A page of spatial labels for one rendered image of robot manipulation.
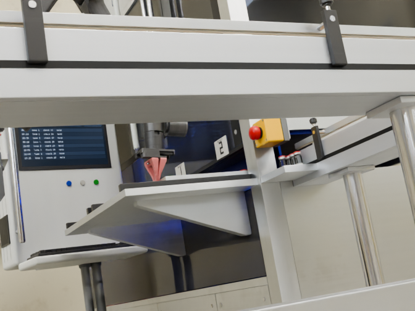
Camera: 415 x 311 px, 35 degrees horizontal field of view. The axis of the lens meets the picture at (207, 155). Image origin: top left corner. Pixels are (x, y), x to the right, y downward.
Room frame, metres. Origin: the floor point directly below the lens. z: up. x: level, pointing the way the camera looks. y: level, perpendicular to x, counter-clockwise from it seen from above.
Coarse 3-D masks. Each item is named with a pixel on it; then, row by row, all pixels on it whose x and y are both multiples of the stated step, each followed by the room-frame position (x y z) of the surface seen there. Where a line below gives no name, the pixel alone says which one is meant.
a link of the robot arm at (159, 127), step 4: (144, 124) 1.82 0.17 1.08; (148, 124) 1.80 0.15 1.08; (152, 124) 1.80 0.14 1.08; (156, 124) 1.80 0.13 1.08; (160, 124) 1.81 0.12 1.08; (164, 124) 1.84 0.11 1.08; (168, 124) 1.83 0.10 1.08; (144, 128) 1.82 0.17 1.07; (148, 128) 1.80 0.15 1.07; (152, 128) 1.80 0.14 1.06; (156, 128) 1.80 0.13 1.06; (160, 128) 1.81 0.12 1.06; (164, 128) 1.85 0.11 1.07; (168, 128) 1.83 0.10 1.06; (144, 132) 1.82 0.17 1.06; (156, 132) 1.81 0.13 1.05; (164, 132) 1.85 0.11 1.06
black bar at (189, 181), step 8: (216, 176) 1.82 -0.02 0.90; (224, 176) 1.83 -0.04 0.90; (232, 176) 1.85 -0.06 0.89; (240, 176) 1.86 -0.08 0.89; (248, 176) 1.87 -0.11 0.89; (120, 184) 1.69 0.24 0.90; (128, 184) 1.70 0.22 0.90; (136, 184) 1.71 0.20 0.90; (144, 184) 1.72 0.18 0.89; (152, 184) 1.73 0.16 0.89; (160, 184) 1.74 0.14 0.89; (168, 184) 1.75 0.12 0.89; (176, 184) 1.76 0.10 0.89
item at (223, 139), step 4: (224, 136) 1.98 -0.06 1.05; (220, 140) 2.00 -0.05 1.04; (224, 140) 1.98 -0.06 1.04; (216, 144) 2.03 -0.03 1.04; (220, 144) 2.01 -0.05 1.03; (224, 144) 1.99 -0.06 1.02; (216, 148) 2.04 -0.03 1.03; (224, 148) 1.99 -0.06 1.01; (216, 152) 2.04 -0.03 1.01; (224, 152) 1.99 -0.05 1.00; (228, 152) 1.97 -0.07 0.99; (220, 156) 2.02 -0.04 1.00
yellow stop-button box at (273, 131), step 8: (264, 120) 1.75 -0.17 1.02; (272, 120) 1.76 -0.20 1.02; (280, 120) 1.78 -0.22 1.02; (264, 128) 1.76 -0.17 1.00; (272, 128) 1.76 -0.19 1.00; (280, 128) 1.77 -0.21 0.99; (264, 136) 1.76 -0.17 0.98; (272, 136) 1.76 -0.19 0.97; (280, 136) 1.77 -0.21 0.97; (288, 136) 1.78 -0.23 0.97; (256, 144) 1.81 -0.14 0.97; (264, 144) 1.78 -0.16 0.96; (272, 144) 1.80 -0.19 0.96; (280, 144) 1.82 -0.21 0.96
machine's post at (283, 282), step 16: (224, 0) 1.85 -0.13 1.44; (240, 0) 1.86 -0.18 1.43; (224, 16) 1.86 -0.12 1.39; (240, 16) 1.85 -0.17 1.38; (240, 128) 1.88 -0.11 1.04; (256, 160) 1.84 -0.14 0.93; (272, 160) 1.86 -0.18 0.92; (256, 176) 1.85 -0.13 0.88; (256, 192) 1.86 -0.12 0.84; (272, 192) 1.85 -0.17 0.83; (256, 208) 1.88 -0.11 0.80; (272, 208) 1.85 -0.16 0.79; (272, 224) 1.84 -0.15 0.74; (272, 240) 1.84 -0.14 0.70; (288, 240) 1.86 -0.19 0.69; (272, 256) 1.84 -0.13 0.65; (288, 256) 1.86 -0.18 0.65; (272, 272) 1.85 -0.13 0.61; (288, 272) 1.85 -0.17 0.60; (272, 288) 1.87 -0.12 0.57; (288, 288) 1.85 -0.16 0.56
